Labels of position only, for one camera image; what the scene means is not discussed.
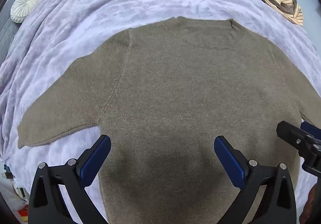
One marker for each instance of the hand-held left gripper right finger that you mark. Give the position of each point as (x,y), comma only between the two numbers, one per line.
(230,161)

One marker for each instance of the person's right forearm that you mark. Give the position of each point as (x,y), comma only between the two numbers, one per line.
(309,204)

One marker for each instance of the round cream pleated cushion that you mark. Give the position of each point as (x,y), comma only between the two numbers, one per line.
(26,6)

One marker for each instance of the red orange packet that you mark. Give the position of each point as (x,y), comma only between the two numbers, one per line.
(23,214)

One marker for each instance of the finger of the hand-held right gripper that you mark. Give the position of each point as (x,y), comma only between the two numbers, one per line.
(311,128)
(293,137)

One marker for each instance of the olive brown knit sweater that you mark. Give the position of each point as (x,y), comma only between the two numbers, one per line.
(175,88)

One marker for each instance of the grey quilted sofa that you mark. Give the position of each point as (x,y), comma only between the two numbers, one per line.
(7,31)

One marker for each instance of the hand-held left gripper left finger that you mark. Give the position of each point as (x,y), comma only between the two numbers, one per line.
(96,158)

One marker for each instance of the lavender plush blanket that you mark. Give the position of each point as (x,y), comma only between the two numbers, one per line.
(125,1)

